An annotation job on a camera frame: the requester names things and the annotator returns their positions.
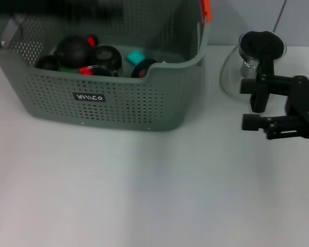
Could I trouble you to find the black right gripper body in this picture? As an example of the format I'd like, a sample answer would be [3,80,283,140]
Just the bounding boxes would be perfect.
[285,75,309,139]

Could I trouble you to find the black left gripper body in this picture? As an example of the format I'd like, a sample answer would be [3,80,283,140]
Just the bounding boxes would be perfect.
[0,0,124,20]

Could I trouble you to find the large bright red brick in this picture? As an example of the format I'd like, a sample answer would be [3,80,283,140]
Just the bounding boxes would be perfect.
[78,65,95,76]

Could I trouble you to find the glass teacup with black holder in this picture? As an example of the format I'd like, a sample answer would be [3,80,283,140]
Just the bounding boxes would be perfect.
[89,45,123,70]
[130,58,159,78]
[79,64,118,77]

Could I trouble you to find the teal square plate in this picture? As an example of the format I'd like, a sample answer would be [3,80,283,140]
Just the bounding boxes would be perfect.
[125,50,146,65]

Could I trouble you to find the small black clay teacup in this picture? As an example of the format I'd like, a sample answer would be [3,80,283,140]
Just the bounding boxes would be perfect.
[36,55,60,70]

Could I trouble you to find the grey-green perforated storage bin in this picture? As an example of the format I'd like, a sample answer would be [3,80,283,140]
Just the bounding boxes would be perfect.
[0,0,212,132]

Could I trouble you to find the glass teapot with black lid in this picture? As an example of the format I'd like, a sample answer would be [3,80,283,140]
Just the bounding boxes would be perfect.
[219,30,287,114]

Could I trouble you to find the black clay teapot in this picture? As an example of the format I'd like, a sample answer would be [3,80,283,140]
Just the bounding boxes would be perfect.
[54,34,98,69]

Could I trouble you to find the thin grey wall cable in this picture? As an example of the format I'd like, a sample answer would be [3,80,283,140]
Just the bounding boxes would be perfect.
[272,0,287,31]

